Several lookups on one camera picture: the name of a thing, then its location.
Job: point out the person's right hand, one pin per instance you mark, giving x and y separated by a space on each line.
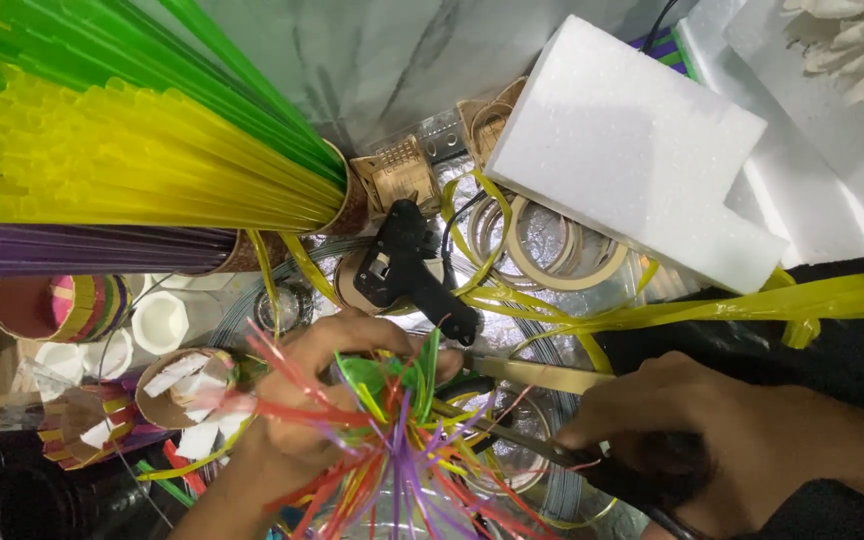
657 405

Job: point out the person's left hand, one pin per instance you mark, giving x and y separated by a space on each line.
297 375

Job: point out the person's left fingers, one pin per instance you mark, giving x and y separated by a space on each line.
439 365

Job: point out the person's right fingers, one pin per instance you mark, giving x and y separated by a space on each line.
589 424

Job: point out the multicoloured cut straw bundle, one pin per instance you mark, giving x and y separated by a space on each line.
394 442

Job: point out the clear tape roll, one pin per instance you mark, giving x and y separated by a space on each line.
522 450

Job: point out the black hot glue gun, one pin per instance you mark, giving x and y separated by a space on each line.
409 262

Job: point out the brown tape roll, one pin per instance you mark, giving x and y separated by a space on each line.
346 289

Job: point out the stack of masking tape rolls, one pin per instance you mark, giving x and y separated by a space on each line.
552 247

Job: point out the small glass jar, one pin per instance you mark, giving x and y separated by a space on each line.
282 309

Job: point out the large brown cardboard tube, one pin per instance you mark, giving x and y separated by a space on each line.
348 199

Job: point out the yellow plastic ribbon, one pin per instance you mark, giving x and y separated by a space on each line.
739 304

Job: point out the small wooden basket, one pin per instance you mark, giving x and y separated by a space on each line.
488 124
402 176

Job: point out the small brown cardboard tube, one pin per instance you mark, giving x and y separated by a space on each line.
252 255

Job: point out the perforated metal strip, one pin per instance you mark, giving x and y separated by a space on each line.
432 135

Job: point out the black cloth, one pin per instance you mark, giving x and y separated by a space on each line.
814 352

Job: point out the cardboard tube with foam pieces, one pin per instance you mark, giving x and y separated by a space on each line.
177 386

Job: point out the white styrofoam block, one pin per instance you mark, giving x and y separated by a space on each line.
627 150

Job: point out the white plastic cup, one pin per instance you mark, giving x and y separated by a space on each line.
58 364
160 322
109 354

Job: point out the striped paper cup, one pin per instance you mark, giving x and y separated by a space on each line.
91 427

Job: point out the white styrofoam sheet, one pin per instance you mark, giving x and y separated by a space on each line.
814 150

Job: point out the bundle of yellow straws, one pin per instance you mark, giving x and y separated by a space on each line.
124 157

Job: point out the bundle of purple straws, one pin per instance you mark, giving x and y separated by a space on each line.
79 251

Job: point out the purple green striped cloth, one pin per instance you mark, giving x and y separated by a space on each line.
664 52

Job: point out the cardboard tube with coloured strips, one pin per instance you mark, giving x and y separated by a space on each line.
57 307

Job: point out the bundle of green straws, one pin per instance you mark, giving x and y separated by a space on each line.
139 67

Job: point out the white paper flower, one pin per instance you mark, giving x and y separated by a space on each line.
863 45

